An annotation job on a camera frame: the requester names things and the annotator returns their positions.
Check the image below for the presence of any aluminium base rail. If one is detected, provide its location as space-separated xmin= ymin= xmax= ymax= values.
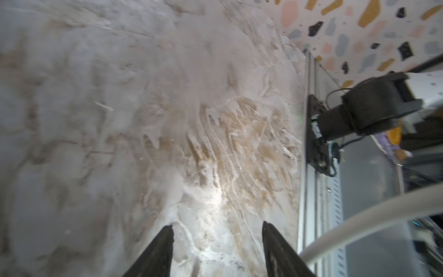
xmin=297 ymin=50 xmax=348 ymax=277

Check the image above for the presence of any white power cord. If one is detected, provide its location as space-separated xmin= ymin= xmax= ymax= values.
xmin=299 ymin=183 xmax=443 ymax=265

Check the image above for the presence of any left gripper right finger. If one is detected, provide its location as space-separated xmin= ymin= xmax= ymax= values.
xmin=262 ymin=221 xmax=315 ymax=277

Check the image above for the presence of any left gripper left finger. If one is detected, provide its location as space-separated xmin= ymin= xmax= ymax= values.
xmin=123 ymin=225 xmax=174 ymax=277

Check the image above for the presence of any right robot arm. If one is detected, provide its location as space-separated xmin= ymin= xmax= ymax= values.
xmin=312 ymin=70 xmax=443 ymax=142

